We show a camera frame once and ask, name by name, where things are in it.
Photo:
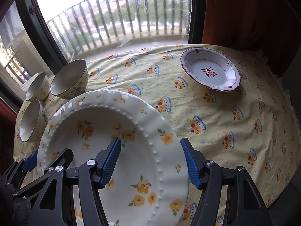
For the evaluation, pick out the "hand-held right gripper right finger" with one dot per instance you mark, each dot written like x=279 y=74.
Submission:
x=191 y=167

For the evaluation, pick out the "white hanging cloth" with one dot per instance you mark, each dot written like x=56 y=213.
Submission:
x=10 y=23

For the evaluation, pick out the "red curtain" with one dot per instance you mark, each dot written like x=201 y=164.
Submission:
x=247 y=16
x=7 y=122

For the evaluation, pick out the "red-rimmed white plate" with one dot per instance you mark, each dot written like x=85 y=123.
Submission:
x=199 y=63

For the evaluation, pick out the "large floral cream bowl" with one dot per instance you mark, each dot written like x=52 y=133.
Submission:
x=77 y=84

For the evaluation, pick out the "grey balcony railing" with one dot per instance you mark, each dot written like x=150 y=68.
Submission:
x=145 y=11

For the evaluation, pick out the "yellow printed tablecloth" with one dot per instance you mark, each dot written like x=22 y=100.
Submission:
x=211 y=127

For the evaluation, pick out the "small floral cream bowl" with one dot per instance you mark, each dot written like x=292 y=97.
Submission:
x=40 y=122
x=42 y=89

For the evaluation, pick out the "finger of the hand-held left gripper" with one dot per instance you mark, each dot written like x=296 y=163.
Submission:
x=61 y=156
x=30 y=163

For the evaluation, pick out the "black window latch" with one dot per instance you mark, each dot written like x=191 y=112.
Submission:
x=32 y=9

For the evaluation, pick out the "yellow flower cream plate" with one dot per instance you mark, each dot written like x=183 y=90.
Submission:
x=141 y=127

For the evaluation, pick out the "white slatted box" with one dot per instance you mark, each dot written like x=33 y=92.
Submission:
x=25 y=86

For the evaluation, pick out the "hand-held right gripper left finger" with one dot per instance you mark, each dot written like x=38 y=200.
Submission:
x=110 y=163

